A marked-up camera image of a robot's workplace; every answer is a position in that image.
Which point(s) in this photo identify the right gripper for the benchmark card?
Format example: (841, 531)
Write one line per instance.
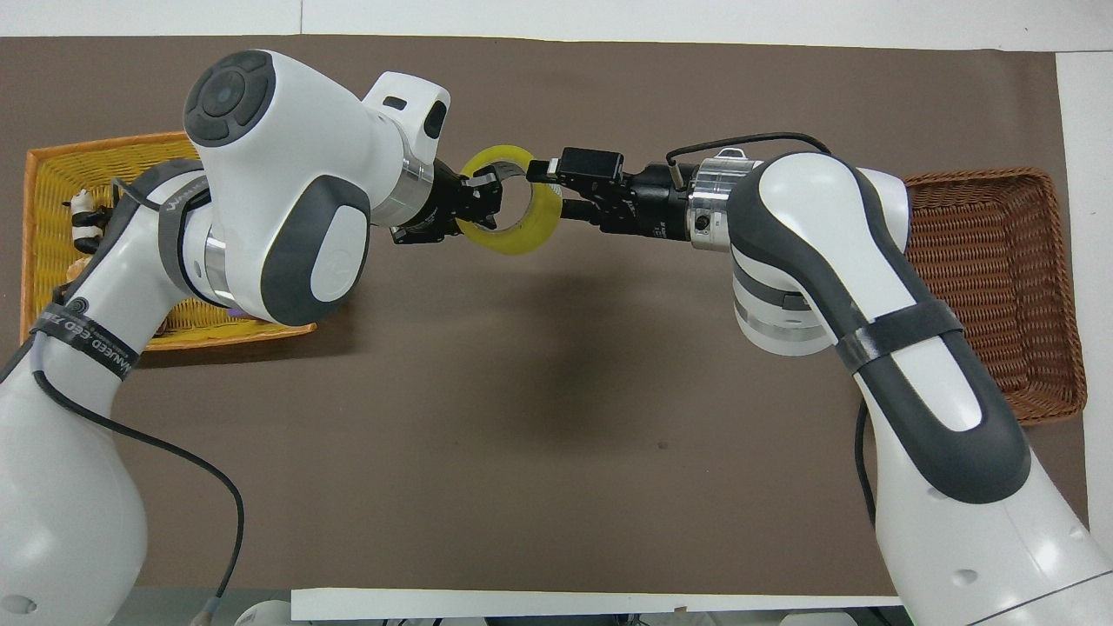
(654, 202)

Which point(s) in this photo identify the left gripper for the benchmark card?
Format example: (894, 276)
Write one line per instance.
(430, 204)

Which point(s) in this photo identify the yellow tape roll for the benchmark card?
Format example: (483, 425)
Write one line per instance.
(535, 230)

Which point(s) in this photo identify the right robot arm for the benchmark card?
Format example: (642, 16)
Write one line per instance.
(948, 487)

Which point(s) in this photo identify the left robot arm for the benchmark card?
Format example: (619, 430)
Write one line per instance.
(278, 165)

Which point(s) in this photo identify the brown wicker basket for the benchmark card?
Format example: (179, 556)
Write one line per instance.
(983, 243)

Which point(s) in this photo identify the yellow wicker basket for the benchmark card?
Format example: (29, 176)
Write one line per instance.
(65, 174)

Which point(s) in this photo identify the black and white small toy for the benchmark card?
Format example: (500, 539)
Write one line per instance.
(87, 222)

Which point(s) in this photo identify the white board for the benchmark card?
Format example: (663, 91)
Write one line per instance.
(591, 604)

